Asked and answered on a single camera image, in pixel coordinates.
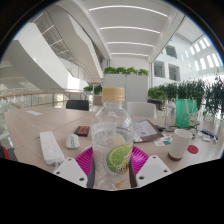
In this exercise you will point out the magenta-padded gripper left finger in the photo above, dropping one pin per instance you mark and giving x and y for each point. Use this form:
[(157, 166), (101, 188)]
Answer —
[(68, 170)]

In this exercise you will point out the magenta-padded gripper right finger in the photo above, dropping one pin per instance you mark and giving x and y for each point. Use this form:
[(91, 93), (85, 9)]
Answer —
[(153, 170)]

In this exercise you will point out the clear bottle with lime label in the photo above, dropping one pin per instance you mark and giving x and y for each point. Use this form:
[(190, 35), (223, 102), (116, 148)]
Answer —
[(111, 133)]

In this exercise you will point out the small grey-white computer mouse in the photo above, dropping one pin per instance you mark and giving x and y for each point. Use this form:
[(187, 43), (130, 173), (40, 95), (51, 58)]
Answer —
[(72, 141)]

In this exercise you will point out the white power strip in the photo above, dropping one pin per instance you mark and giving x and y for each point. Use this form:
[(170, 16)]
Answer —
[(50, 146)]

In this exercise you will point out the white printed card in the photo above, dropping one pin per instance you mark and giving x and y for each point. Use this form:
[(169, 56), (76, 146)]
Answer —
[(163, 140)]

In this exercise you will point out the white cup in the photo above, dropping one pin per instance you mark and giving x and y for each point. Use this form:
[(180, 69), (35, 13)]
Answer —
[(180, 143)]

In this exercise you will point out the tablet with printed sheet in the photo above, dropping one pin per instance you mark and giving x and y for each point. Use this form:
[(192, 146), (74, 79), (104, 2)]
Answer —
[(146, 130)]

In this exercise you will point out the small red and black box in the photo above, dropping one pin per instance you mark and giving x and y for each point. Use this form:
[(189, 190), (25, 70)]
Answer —
[(82, 130)]

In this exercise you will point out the flat round red coaster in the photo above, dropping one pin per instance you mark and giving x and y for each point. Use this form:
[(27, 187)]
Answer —
[(193, 149)]

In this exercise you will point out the clear plastic bottle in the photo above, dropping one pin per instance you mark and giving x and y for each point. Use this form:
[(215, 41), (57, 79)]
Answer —
[(170, 115)]

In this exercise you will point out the white chair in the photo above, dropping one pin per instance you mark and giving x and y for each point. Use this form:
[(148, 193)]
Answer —
[(141, 109)]

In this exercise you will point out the black chair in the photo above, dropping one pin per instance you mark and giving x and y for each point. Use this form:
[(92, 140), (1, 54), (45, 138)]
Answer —
[(77, 105)]

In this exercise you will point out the green tote bag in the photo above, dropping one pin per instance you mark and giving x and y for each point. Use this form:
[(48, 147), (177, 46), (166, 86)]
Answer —
[(186, 113)]

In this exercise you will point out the white paper sheet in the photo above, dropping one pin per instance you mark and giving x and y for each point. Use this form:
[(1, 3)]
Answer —
[(34, 113)]

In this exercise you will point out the white cabinet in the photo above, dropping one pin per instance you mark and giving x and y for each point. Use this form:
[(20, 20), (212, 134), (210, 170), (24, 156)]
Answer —
[(136, 86)]

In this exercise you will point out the brown planter with green plants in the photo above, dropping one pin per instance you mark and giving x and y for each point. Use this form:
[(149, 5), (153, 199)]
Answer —
[(97, 89)]

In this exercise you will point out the green hedge of plants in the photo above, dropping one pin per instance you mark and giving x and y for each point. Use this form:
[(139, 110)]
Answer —
[(190, 91)]

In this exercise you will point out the green plants atop cabinet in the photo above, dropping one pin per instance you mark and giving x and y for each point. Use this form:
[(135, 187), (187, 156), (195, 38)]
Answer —
[(125, 70)]

